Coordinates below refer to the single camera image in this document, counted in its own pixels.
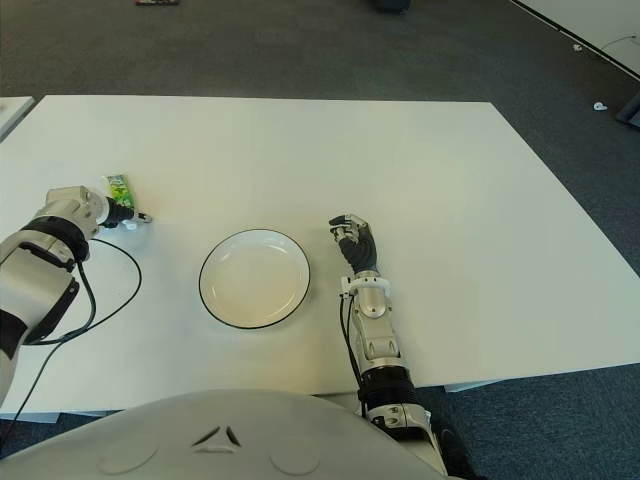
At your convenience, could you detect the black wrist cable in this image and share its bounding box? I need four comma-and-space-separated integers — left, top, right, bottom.
0, 237, 143, 451
339, 293, 365, 402

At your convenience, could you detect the grey furniture base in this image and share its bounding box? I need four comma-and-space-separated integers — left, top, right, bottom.
617, 92, 640, 129

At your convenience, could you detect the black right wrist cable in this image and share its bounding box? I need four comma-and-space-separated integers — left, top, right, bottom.
339, 293, 365, 402

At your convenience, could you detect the white side table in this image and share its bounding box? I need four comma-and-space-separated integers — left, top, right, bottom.
0, 95, 34, 144

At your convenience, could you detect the green toothpaste tube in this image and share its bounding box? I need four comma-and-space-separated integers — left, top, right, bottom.
102, 173, 140, 230

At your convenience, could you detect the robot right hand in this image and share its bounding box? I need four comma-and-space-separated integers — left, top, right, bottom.
328, 213, 377, 275

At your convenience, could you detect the dark floor object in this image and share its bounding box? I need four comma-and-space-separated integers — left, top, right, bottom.
369, 0, 412, 15

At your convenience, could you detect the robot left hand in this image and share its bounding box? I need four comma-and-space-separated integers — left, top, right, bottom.
98, 197, 154, 231

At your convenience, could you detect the grey robot torso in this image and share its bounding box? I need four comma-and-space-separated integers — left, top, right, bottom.
0, 389, 447, 480

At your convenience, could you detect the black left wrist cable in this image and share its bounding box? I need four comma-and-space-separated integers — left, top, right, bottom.
0, 237, 143, 451

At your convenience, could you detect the white board with black edge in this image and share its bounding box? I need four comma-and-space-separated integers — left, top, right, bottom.
514, 0, 640, 81

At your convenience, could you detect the white plate with black rim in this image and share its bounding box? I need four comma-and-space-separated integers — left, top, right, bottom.
198, 228, 312, 331

